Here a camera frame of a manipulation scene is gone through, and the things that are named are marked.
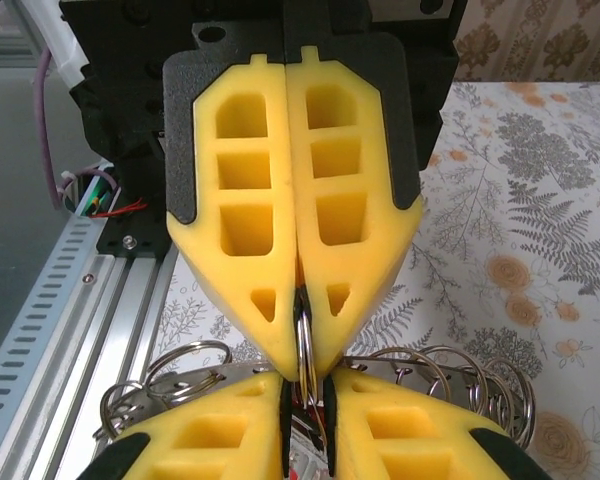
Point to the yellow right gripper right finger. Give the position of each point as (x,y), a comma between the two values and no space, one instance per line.
(430,440)

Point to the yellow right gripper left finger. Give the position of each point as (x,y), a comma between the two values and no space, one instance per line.
(180,450)

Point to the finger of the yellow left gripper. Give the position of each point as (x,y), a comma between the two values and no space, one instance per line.
(380,225)
(205,240)

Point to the silver split keyring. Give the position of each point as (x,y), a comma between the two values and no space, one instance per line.
(410,350)
(149,370)
(111,400)
(305,340)
(200,381)
(472,395)
(530,410)

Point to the silver bolt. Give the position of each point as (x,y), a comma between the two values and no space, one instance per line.
(128,242)

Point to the silver perforated metal plate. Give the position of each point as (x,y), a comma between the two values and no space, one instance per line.
(240,372)

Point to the floral printed tablecloth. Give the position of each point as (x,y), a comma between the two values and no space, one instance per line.
(480,225)

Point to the green circuit board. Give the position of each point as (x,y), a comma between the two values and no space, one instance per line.
(95,195)

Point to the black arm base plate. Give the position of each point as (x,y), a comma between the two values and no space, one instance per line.
(145,235)

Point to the aluminium frame rail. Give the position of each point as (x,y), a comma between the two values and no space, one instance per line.
(120,310)

